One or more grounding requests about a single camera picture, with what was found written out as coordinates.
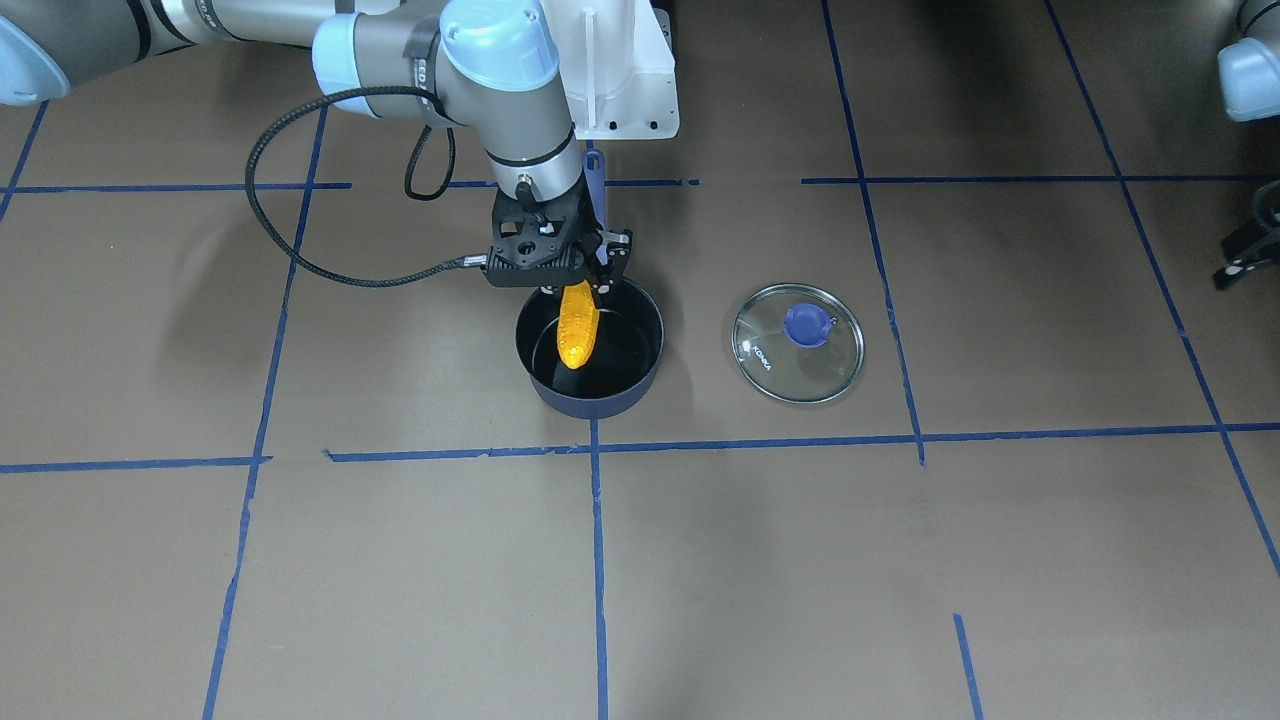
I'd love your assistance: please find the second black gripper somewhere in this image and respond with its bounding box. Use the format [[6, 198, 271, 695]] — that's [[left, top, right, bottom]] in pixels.
[[1213, 179, 1279, 291]]

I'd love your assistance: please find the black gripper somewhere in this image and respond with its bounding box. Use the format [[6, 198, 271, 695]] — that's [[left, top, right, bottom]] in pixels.
[[486, 186, 634, 297]]

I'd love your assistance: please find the yellow corn cob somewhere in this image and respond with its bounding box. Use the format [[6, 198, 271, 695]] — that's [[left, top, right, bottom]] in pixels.
[[556, 281, 602, 370]]

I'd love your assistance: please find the glass pot lid blue knob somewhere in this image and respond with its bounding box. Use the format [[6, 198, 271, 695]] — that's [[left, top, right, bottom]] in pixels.
[[730, 283, 867, 404]]

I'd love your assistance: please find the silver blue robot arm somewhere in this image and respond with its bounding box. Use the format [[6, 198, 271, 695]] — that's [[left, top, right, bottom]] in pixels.
[[1, 1, 631, 295]]

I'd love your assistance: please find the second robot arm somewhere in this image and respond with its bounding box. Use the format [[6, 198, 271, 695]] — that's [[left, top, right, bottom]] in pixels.
[[1213, 1, 1279, 291]]

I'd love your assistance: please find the dark blue saucepan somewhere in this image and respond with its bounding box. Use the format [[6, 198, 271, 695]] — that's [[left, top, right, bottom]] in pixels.
[[515, 225, 666, 420]]

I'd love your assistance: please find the black braided cable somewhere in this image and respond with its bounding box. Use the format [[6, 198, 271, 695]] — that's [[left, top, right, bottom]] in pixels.
[[244, 86, 492, 290]]

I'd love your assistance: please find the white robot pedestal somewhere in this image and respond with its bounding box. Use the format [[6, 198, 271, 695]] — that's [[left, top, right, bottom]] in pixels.
[[543, 1, 681, 141]]

